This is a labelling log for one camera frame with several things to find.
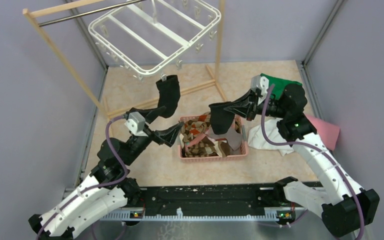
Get pink plastic basket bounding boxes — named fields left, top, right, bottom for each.
left=177, top=113, right=249, bottom=163

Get black sock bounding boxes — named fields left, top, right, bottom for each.
left=155, top=75, right=181, bottom=119
left=208, top=101, right=235, bottom=135

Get green cloth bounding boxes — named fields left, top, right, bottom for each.
left=260, top=73, right=303, bottom=100

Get white cloth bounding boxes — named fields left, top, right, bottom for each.
left=247, top=118, right=295, bottom=156

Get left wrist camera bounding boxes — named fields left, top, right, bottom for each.
left=124, top=111, right=147, bottom=137

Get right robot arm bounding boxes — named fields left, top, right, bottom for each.
left=225, top=84, right=380, bottom=240

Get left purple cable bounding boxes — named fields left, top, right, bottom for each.
left=34, top=114, right=130, bottom=240

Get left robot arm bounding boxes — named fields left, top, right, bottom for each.
left=28, top=105, right=183, bottom=240

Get grey cloth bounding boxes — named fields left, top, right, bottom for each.
left=206, top=119, right=244, bottom=155

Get wooden drying rack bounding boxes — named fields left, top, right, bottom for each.
left=22, top=0, right=229, bottom=133

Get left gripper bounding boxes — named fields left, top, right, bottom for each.
left=122, top=106, right=184, bottom=166

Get metal rack rod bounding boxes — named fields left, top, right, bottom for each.
left=38, top=0, right=145, bottom=27

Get brown striped sock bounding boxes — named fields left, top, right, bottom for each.
left=184, top=141, right=230, bottom=158

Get pink cloth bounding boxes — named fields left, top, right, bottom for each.
left=305, top=114, right=340, bottom=151

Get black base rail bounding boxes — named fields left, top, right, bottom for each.
left=133, top=183, right=298, bottom=221

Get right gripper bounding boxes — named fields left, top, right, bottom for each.
left=223, top=89, right=288, bottom=122

